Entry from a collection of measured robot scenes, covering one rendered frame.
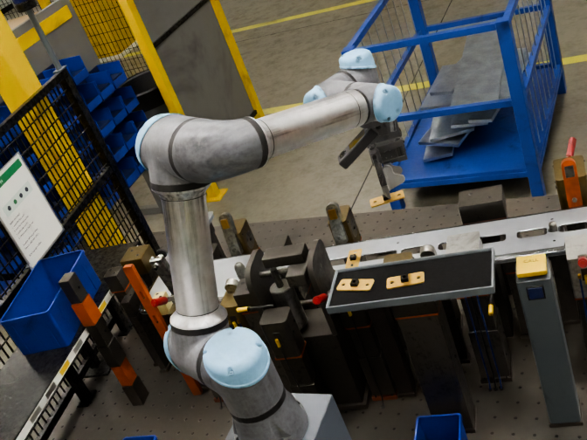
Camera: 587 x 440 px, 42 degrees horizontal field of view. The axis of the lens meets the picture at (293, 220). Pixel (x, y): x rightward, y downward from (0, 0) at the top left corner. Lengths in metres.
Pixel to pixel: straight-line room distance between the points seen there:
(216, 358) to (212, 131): 0.42
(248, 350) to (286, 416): 0.16
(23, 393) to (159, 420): 0.42
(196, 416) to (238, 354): 0.93
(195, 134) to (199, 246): 0.24
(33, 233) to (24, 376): 0.50
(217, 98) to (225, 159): 3.97
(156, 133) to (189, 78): 3.63
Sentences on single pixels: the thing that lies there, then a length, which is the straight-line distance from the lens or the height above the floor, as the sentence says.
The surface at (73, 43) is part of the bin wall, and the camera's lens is 4.70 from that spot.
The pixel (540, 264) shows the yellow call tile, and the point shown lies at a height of 1.16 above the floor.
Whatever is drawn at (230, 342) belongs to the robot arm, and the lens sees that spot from 1.47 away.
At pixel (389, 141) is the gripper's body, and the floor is 1.40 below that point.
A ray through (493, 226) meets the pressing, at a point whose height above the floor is 1.00.
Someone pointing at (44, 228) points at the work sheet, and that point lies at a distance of 2.62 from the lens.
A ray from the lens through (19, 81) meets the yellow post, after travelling 2.74.
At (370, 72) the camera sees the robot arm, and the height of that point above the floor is 1.57.
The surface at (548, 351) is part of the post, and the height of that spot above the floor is 0.94.
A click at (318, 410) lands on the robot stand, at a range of 1.59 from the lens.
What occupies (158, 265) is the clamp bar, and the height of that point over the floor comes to 1.20.
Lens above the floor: 2.18
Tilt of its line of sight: 29 degrees down
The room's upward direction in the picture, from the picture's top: 22 degrees counter-clockwise
